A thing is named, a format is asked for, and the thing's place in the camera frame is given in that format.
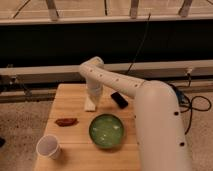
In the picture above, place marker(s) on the brown red food piece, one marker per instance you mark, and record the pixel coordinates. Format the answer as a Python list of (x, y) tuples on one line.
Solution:
[(63, 122)]

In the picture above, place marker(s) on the wooden table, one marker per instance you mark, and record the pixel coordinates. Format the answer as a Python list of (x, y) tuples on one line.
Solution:
[(78, 151)]

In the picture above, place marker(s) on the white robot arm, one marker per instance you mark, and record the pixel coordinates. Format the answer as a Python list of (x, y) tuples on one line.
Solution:
[(159, 127)]

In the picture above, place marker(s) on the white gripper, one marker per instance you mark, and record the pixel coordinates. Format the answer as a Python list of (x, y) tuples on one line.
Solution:
[(94, 90)]

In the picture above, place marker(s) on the black rectangular object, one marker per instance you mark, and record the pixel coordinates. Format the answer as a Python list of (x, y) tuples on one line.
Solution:
[(121, 102)]

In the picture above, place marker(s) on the blue power box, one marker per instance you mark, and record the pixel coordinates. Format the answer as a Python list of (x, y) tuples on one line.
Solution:
[(181, 98)]

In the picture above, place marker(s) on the white sponge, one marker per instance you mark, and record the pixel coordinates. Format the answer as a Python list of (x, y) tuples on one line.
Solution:
[(89, 105)]

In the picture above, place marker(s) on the green ceramic bowl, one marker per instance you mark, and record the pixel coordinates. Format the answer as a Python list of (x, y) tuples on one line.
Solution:
[(106, 131)]

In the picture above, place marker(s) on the white paper cup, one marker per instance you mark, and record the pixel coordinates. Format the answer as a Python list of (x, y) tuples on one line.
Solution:
[(48, 146)]

